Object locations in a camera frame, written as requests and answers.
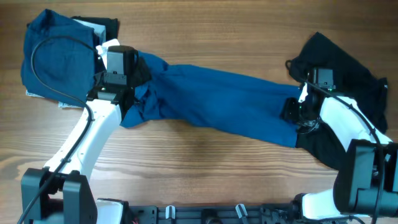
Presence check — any blue polo shirt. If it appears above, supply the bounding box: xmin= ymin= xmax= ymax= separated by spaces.
xmin=121 ymin=52 xmax=300 ymax=147

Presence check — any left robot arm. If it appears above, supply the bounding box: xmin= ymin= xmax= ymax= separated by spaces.
xmin=18 ymin=45 xmax=150 ymax=223

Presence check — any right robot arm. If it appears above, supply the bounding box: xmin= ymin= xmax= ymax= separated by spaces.
xmin=282 ymin=68 xmax=397 ymax=222

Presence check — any black shirt with logo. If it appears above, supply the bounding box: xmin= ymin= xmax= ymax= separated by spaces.
xmin=285 ymin=32 xmax=388 ymax=170

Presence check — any folded blue shirt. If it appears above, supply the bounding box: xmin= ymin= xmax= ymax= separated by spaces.
xmin=21 ymin=9 xmax=99 ymax=107

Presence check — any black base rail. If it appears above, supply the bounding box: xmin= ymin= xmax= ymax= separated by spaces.
xmin=129 ymin=205 xmax=309 ymax=224

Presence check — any left black cable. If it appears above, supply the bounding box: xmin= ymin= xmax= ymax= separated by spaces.
xmin=17 ymin=35 xmax=100 ymax=224

